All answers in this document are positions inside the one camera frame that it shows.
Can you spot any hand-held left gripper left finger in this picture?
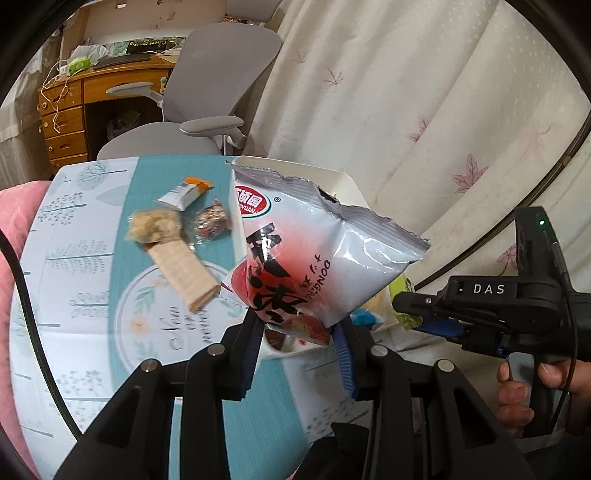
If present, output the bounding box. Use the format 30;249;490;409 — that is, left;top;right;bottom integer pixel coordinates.
53;307;269;480

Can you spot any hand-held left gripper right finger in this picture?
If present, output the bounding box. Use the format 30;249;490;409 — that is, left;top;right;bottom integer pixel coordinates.
330;318;539;480

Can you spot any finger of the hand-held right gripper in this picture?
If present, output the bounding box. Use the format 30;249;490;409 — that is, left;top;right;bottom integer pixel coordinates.
416;316;472;341
392;291;451;324

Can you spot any silver red snack bag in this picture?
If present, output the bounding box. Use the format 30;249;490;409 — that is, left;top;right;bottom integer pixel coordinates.
225;159;430;344

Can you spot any white plastic bin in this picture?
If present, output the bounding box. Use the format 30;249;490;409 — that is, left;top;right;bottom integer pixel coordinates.
219;156;407;361

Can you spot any person's right hand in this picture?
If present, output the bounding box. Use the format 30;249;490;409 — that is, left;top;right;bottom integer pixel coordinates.
496;357;591;435

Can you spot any tan wafer packet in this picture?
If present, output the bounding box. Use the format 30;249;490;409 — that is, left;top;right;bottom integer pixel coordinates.
143;240;221;311

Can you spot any clear nut candy packet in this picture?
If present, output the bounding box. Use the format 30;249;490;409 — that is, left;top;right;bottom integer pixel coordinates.
190;199;232;243

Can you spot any puffed rice crisp packet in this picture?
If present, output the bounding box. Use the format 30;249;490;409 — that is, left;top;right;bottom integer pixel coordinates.
126;209;183;246

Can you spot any orange white snack bar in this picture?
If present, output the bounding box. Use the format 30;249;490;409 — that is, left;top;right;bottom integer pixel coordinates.
156;176;214;212

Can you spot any floral white curtain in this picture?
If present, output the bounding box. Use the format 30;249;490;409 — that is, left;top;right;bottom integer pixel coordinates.
245;0;591;453

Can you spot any pink cloth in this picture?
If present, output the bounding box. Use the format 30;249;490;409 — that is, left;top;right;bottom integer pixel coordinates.
0;180;54;480

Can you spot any grey office chair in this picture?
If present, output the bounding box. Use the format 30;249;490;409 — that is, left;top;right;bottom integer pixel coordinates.
96;0;283;162

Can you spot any wooden desk with drawers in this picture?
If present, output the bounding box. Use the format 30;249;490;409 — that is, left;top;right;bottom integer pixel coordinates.
37;46;185;174

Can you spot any dark printed box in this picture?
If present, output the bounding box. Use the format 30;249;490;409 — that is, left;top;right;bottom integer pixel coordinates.
104;37;186;52

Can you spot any green white packet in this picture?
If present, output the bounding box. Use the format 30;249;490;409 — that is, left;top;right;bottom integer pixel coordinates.
65;55;94;75

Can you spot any white plastic bag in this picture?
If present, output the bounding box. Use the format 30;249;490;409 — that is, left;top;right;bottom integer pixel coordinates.
69;44;110;61

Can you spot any black cable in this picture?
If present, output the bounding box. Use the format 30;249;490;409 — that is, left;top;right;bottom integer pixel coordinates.
413;111;591;291
0;233;84;437

